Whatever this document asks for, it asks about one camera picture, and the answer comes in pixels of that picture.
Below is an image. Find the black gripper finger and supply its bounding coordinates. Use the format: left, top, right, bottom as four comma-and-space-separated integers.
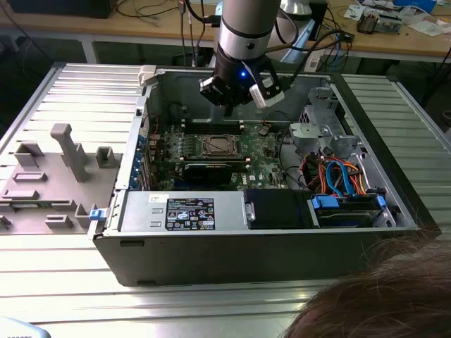
229, 94, 255, 118
198, 75, 234, 118

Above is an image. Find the metal CPU locking lever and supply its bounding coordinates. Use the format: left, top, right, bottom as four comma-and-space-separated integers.
201, 132, 245, 139

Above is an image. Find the silver square CPU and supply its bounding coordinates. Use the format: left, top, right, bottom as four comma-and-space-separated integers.
212, 139, 236, 154

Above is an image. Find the metal socket cover frame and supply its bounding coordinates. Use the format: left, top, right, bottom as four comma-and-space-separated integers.
202, 134, 244, 158

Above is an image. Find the CPU socket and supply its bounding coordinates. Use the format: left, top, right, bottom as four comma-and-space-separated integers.
199, 133, 245, 158

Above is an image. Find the CPU cooler heat sink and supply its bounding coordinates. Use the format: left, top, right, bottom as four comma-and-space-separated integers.
356, 9, 381, 35

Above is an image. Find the beige plastic case latch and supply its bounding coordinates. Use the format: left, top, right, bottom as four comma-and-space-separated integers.
137, 65, 158, 87

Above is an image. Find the green motherboard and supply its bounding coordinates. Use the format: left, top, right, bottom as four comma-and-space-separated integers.
144, 119, 308, 193

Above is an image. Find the silver metal disk bay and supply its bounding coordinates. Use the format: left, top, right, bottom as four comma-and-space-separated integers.
288, 86, 360, 158

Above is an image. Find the white power adapter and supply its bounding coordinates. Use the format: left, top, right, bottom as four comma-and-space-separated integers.
303, 54, 321, 72

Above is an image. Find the black graphics card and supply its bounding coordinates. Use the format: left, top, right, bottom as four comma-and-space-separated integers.
182, 161, 234, 187

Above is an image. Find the pale blue teach pendant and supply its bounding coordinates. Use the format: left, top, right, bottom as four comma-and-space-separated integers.
280, 19, 316, 63

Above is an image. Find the black plastic drive shroud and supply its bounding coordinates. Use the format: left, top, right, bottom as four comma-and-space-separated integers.
246, 189, 311, 230

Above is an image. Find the silver power supply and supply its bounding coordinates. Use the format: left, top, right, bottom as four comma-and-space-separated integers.
119, 191, 257, 233

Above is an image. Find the white paper sheet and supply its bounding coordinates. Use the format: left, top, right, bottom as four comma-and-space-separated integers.
343, 1, 375, 20

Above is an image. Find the hard disk in blue carrier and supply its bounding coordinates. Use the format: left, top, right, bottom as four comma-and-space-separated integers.
306, 195, 387, 230

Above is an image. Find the black PC case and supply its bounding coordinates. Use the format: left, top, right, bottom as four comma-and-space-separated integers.
87, 65, 442, 288

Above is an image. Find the wooden desk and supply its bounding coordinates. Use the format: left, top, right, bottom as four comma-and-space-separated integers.
0, 0, 451, 65

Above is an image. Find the silver metal computer part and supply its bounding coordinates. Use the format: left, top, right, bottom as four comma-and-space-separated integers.
377, 12, 405, 35

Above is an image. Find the black computer case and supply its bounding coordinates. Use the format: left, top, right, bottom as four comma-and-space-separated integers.
6, 0, 116, 19

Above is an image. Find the grey parts rack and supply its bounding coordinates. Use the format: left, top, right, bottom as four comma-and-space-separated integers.
0, 123, 124, 235

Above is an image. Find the blue cardboard box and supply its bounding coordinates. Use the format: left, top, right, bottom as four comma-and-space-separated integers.
393, 0, 438, 11

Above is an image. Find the clear plastic bag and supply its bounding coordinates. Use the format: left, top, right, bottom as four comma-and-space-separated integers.
404, 19, 451, 37

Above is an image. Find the person head brown hair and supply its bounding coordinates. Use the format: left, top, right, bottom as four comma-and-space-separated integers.
281, 228, 451, 338

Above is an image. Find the white plastic device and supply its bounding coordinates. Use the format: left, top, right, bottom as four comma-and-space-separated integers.
0, 315, 49, 338

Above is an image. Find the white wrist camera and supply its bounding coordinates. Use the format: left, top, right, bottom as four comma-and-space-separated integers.
249, 68, 285, 109

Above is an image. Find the black camera cable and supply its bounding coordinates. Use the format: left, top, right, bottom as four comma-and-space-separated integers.
280, 30, 348, 93

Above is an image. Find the blue flat data wire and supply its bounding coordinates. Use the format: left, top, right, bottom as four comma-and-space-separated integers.
326, 161, 345, 196
336, 160, 356, 196

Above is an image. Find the orange power wire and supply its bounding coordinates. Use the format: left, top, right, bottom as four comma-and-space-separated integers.
315, 157, 371, 195

